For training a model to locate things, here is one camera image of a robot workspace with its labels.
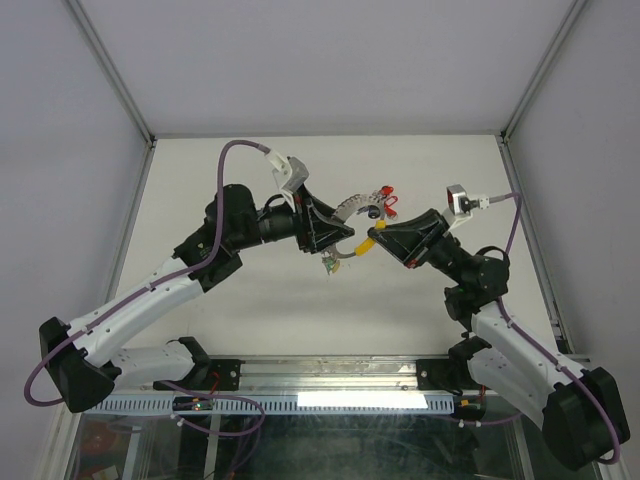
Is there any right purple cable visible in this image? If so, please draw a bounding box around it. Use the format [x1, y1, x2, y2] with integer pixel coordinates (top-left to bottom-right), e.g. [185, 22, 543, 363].
[487, 192, 624, 464]

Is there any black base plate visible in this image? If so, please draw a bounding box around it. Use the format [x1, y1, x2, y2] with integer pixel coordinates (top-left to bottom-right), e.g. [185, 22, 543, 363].
[415, 358, 477, 396]
[153, 355, 245, 391]

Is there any aluminium mounting rail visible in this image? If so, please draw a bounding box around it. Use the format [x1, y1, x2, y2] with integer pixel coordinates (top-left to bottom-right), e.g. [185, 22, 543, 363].
[106, 347, 448, 393]

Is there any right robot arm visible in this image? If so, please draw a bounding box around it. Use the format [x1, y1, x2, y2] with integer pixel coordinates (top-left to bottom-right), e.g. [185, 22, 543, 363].
[368, 209, 630, 471]

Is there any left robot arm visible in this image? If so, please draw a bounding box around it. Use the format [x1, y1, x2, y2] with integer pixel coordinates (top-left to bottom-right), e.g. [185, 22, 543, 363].
[39, 184, 359, 413]

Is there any red tag key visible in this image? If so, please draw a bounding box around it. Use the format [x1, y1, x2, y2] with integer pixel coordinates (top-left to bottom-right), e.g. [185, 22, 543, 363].
[383, 195, 398, 220]
[378, 185, 394, 198]

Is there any red tag key upper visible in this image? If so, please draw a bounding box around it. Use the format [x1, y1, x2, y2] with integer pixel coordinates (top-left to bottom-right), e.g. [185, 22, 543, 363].
[378, 185, 394, 198]

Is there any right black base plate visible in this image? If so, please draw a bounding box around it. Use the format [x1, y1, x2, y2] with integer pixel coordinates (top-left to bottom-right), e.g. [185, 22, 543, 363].
[415, 358, 477, 396]

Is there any red tag key lower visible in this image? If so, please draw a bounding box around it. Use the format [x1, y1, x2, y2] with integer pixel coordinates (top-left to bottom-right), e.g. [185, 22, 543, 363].
[383, 195, 398, 220]

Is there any blue tag key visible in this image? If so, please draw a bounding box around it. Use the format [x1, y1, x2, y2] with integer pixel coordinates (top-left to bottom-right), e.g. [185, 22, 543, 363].
[367, 205, 382, 220]

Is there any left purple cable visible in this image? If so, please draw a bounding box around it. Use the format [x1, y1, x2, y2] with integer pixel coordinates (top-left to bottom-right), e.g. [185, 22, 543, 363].
[24, 139, 271, 407]

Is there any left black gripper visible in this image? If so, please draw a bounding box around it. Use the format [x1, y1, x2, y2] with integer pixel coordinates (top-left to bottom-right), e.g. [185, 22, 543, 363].
[230, 185, 355, 254]

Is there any green tag key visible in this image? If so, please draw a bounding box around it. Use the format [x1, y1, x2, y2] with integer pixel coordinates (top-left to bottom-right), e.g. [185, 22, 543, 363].
[322, 255, 341, 275]

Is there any purple cable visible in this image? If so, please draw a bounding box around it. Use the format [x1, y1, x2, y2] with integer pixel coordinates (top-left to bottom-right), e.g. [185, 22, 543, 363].
[24, 139, 271, 407]
[487, 192, 624, 464]

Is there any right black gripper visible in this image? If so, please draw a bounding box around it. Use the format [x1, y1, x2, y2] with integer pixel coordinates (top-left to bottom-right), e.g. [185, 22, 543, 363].
[367, 208, 469, 287]

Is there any white slotted cable duct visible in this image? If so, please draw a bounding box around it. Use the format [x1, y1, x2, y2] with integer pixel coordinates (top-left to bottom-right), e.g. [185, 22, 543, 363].
[89, 391, 455, 416]

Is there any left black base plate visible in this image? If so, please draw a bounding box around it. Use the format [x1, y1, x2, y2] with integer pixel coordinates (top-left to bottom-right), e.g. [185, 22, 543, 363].
[153, 355, 245, 391]

